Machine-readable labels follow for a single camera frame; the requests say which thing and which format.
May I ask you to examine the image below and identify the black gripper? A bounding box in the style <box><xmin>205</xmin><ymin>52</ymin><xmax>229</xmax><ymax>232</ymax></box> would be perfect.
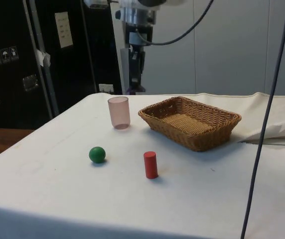
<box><xmin>129</xmin><ymin>44</ymin><xmax>146</xmax><ymax>88</ymax></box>

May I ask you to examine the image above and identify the brown wicker basket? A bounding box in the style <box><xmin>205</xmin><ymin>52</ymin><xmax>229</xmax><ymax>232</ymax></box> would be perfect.
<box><xmin>138</xmin><ymin>96</ymin><xmax>242</xmax><ymax>153</ymax></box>

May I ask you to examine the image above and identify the red cylinder block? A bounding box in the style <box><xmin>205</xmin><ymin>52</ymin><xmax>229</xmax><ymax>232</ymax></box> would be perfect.
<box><xmin>143</xmin><ymin>151</ymin><xmax>159</xmax><ymax>180</ymax></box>

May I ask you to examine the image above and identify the see-through pink cup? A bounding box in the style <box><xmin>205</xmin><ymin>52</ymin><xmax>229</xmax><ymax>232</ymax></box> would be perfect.
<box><xmin>107</xmin><ymin>97</ymin><xmax>131</xmax><ymax>130</ymax></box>

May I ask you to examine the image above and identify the green ball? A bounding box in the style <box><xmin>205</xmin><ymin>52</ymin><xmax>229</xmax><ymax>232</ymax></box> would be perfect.
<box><xmin>89</xmin><ymin>146</ymin><xmax>107</xmax><ymax>164</ymax></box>

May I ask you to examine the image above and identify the black cabinet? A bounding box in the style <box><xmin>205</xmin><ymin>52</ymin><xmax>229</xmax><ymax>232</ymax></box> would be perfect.
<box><xmin>0</xmin><ymin>0</ymin><xmax>123</xmax><ymax>130</ymax></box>

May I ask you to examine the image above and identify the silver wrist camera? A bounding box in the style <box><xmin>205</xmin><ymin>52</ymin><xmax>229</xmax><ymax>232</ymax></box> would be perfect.
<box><xmin>129</xmin><ymin>31</ymin><xmax>149</xmax><ymax>46</ymax></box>

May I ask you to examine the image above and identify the black cable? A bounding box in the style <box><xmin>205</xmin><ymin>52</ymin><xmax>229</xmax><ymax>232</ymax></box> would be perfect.
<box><xmin>240</xmin><ymin>0</ymin><xmax>285</xmax><ymax>239</ymax></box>
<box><xmin>137</xmin><ymin>0</ymin><xmax>214</xmax><ymax>46</ymax></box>

